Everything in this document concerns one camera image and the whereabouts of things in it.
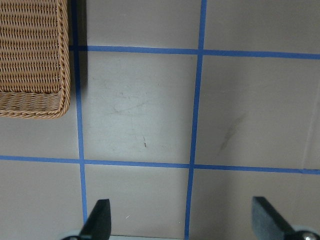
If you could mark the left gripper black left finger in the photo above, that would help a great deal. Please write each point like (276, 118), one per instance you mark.
(98, 224)

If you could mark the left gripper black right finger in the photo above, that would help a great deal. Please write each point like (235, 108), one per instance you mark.
(268, 224)

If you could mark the blue tape line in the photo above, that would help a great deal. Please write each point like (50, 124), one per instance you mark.
(207, 52)
(303, 171)
(195, 114)
(76, 62)

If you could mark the woven wicker basket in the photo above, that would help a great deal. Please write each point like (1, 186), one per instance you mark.
(35, 81)

